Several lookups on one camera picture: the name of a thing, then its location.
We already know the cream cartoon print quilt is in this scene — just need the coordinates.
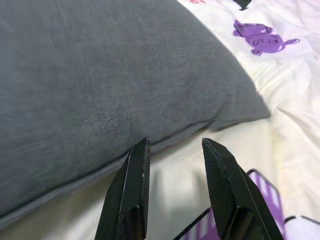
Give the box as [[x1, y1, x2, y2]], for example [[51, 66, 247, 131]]
[[0, 0, 320, 240]]

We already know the grey fabric pillow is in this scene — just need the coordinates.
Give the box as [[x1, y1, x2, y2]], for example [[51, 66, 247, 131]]
[[0, 0, 272, 225]]

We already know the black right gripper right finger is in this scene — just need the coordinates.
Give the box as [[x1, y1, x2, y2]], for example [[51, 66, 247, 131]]
[[201, 137, 285, 240]]

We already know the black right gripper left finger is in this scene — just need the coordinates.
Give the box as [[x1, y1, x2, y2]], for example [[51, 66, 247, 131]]
[[94, 137, 153, 240]]

